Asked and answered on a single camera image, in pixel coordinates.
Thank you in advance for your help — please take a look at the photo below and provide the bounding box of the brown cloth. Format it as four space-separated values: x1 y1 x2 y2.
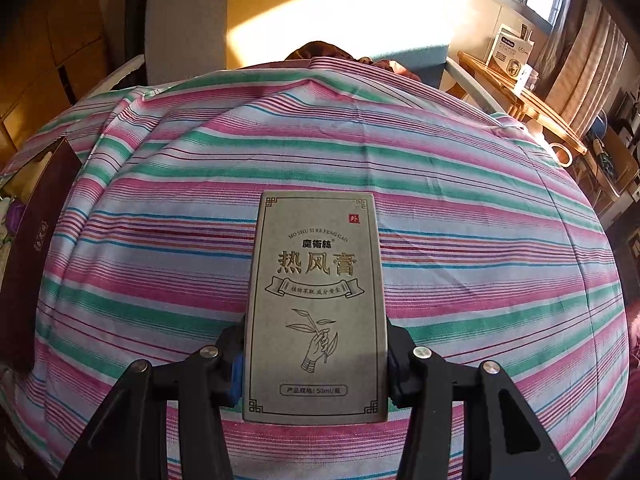
282 41 421 81

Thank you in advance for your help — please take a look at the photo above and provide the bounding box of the wooden wardrobe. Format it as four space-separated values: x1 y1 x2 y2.
0 0 131 161

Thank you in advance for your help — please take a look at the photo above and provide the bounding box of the cardboard box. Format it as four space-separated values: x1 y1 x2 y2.
590 125 640 196

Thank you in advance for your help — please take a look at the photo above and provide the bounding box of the striped brown curtain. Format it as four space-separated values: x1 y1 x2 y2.
532 0 628 133

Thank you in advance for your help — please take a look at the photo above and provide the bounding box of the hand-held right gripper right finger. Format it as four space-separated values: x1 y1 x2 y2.
386 322 573 480

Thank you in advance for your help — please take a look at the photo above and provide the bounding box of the wooden side table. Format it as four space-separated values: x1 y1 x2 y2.
457 50 588 156

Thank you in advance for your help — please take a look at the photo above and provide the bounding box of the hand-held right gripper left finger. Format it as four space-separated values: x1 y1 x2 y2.
59 325 246 480

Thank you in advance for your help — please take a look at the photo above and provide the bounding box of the black rolled mat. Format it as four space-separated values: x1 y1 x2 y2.
125 0 163 66

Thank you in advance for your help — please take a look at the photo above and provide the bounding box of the grey yellow blue mattress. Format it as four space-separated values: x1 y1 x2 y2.
142 0 451 86

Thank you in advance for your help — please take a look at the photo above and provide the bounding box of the striped blanket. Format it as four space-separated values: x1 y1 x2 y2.
0 57 628 480

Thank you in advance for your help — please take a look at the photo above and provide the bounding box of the white foam board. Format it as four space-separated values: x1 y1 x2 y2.
87 55 146 98

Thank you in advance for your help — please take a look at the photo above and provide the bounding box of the beige ointment box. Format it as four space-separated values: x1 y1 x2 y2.
241 191 391 423

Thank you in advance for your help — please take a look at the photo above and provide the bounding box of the gold tin box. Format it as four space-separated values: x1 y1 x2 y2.
0 135 83 371

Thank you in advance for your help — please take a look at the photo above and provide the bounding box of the grey bed rail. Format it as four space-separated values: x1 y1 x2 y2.
445 55 501 113

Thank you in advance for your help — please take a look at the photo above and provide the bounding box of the white carton box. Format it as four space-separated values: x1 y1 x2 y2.
485 24 535 76

